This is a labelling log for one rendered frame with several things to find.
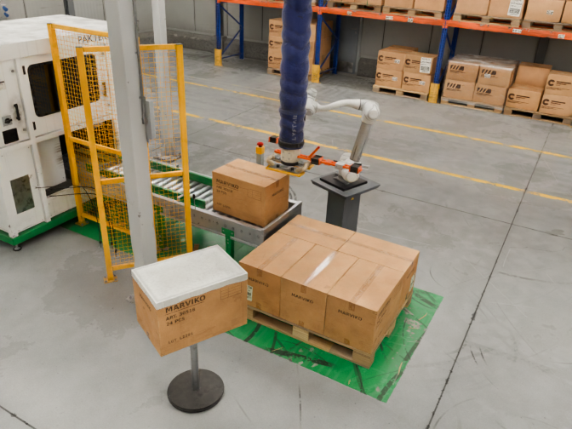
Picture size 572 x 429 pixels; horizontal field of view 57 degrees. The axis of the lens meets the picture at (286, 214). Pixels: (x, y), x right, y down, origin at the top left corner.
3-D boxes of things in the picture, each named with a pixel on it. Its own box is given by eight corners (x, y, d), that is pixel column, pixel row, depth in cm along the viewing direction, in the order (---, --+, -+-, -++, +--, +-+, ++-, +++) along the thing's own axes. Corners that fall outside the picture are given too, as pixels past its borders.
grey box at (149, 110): (133, 134, 414) (128, 97, 400) (137, 133, 418) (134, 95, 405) (151, 140, 406) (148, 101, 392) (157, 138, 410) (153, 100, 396)
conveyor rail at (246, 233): (80, 187, 573) (77, 170, 564) (83, 185, 577) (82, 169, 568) (260, 249, 474) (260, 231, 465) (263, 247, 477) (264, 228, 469)
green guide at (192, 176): (117, 158, 610) (117, 151, 606) (124, 156, 618) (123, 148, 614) (231, 192, 541) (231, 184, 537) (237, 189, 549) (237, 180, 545)
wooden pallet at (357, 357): (238, 315, 454) (238, 301, 448) (295, 262, 532) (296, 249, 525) (368, 369, 403) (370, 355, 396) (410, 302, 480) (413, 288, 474)
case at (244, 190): (213, 209, 507) (211, 170, 489) (237, 195, 538) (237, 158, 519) (264, 227, 480) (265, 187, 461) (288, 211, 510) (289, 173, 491)
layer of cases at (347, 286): (238, 301, 448) (238, 261, 429) (296, 249, 525) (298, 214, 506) (370, 354, 396) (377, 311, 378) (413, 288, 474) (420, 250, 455)
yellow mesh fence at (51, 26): (74, 223, 584) (41, 23, 487) (82, 220, 592) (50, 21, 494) (155, 254, 534) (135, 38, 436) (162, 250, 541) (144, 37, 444)
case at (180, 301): (219, 292, 378) (217, 244, 359) (247, 323, 349) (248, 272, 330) (136, 320, 347) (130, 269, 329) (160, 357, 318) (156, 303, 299)
